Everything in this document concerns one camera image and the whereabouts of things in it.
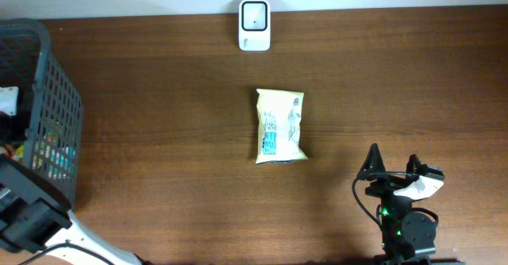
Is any dark grey plastic basket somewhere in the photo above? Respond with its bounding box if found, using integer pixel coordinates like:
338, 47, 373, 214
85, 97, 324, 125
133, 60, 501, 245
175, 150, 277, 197
1, 19, 84, 205

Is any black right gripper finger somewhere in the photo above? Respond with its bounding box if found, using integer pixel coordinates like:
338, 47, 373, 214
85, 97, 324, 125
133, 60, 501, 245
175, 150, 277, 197
406, 154, 421, 175
356, 143, 386, 179

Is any white barcode scanner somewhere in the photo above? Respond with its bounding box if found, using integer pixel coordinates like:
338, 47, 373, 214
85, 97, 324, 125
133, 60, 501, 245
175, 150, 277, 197
238, 0, 271, 52

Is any yellow snack bag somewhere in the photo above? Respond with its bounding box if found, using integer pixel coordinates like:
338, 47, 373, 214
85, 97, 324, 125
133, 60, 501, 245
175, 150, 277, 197
256, 89, 308, 164

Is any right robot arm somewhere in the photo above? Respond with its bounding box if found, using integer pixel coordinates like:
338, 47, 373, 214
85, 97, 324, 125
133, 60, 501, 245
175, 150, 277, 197
352, 144, 461, 265

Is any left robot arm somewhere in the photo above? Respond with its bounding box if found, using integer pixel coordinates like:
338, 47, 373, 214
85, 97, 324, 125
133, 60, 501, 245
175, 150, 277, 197
1, 155, 148, 265

